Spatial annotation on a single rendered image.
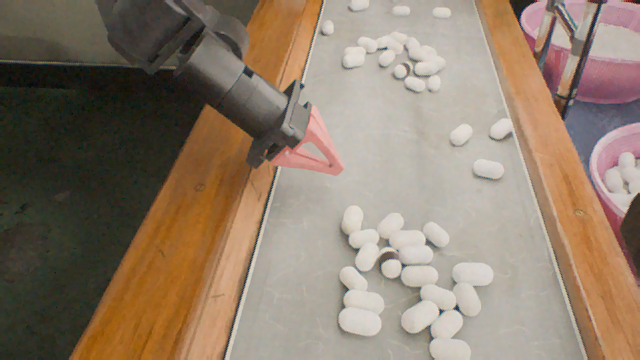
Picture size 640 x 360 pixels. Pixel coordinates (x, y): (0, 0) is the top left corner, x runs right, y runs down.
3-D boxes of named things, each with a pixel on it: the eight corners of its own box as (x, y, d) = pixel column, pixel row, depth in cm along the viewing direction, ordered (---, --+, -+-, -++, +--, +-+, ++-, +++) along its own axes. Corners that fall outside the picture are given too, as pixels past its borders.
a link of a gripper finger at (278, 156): (363, 130, 63) (302, 80, 60) (360, 167, 58) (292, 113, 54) (325, 163, 67) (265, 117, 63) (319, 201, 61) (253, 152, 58)
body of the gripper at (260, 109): (310, 86, 61) (257, 43, 58) (297, 137, 53) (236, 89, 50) (275, 122, 64) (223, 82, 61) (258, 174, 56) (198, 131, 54)
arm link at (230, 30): (99, 38, 52) (158, -25, 48) (136, 6, 61) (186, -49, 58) (196, 124, 56) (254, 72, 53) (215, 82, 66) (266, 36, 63)
